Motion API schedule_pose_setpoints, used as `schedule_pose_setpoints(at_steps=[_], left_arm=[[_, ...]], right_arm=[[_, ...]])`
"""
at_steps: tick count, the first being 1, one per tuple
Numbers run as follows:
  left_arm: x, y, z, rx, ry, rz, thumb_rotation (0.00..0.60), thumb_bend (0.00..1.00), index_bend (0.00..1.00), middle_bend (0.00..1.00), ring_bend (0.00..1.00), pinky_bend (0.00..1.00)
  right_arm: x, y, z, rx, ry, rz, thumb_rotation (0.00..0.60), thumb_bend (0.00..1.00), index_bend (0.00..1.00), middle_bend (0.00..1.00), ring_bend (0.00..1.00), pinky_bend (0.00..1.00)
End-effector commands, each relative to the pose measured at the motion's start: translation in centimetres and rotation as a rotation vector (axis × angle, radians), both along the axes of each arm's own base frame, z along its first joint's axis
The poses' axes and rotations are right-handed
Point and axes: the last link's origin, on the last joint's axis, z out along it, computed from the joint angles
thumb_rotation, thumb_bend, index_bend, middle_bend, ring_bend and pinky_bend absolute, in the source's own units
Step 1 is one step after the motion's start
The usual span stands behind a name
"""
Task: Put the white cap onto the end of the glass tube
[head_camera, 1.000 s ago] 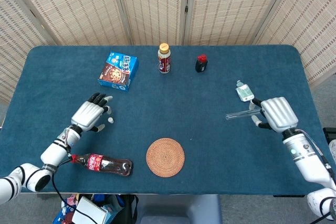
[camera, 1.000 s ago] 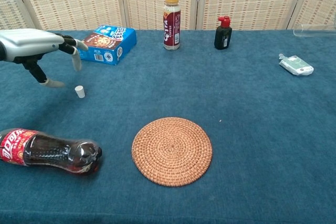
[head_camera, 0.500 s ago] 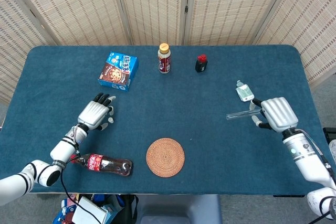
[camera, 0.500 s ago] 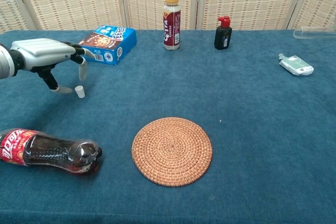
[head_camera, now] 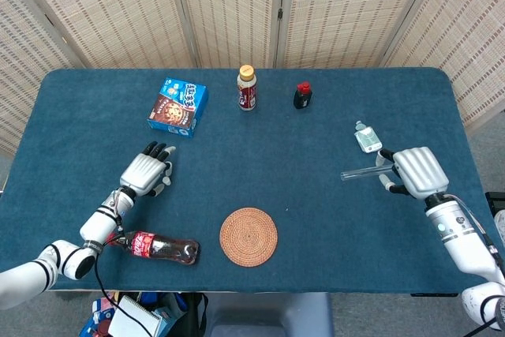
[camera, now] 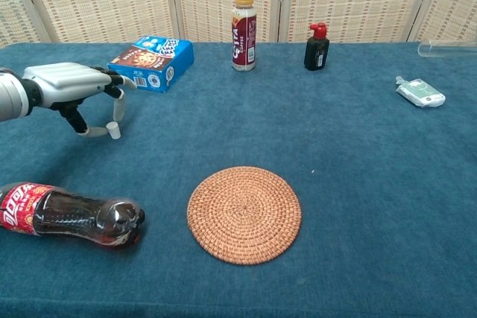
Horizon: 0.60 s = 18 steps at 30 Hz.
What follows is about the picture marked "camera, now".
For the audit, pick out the cola bottle with red label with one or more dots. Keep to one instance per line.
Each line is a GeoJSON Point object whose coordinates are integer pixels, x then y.
{"type": "Point", "coordinates": [67, 213]}

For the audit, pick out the blue cookie box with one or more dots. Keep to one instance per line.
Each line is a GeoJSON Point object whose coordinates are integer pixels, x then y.
{"type": "Point", "coordinates": [156, 61]}

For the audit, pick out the small white stopper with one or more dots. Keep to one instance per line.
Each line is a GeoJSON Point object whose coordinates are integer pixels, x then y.
{"type": "Point", "coordinates": [114, 131]}

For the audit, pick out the clear glass test tube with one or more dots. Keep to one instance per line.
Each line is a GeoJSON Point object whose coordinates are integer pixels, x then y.
{"type": "Point", "coordinates": [447, 49]}

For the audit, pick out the blue table cloth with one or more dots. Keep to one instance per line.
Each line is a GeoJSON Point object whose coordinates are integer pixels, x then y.
{"type": "Point", "coordinates": [354, 184]}

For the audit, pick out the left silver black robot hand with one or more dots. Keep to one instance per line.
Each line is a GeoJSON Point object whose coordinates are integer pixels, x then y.
{"type": "Point", "coordinates": [63, 81]}

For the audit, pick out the black bottle with red cap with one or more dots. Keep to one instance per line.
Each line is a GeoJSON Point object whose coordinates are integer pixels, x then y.
{"type": "Point", "coordinates": [316, 53]}

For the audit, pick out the coffee bottle with yellow cap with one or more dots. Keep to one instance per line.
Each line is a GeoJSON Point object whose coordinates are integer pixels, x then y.
{"type": "Point", "coordinates": [244, 42]}

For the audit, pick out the round woven rattan coaster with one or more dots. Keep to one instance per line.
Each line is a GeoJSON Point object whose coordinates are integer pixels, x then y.
{"type": "Point", "coordinates": [244, 215]}

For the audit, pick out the small green white sanitizer bottle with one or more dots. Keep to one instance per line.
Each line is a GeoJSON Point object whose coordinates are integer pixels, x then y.
{"type": "Point", "coordinates": [421, 92]}

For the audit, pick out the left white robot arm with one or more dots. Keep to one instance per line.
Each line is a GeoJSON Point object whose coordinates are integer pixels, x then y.
{"type": "Point", "coordinates": [11, 96]}

